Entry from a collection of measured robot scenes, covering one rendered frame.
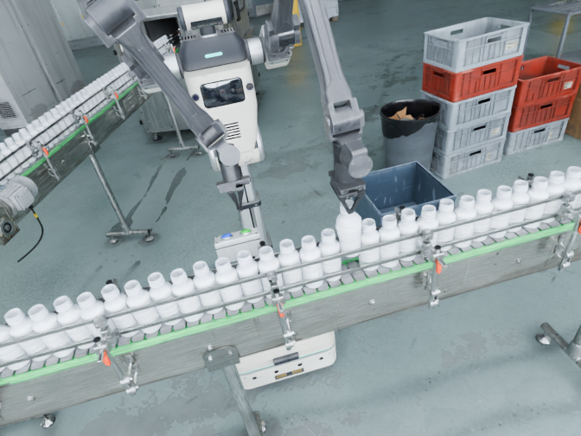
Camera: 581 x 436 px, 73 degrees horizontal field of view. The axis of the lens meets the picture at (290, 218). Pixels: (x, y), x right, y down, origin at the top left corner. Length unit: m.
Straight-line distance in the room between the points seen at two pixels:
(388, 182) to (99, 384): 1.35
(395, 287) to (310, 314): 0.27
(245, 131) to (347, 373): 1.32
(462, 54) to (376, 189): 1.60
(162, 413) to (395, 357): 1.21
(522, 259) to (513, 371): 0.94
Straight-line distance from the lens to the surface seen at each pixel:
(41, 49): 7.47
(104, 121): 3.19
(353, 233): 1.06
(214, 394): 2.22
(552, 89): 4.03
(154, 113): 5.00
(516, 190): 1.33
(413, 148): 3.16
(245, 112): 1.46
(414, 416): 2.07
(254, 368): 2.00
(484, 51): 3.32
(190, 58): 1.49
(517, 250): 1.41
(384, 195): 1.86
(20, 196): 2.24
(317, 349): 1.99
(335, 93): 0.91
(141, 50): 1.01
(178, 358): 1.24
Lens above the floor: 1.84
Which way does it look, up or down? 36 degrees down
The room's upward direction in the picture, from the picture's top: 9 degrees counter-clockwise
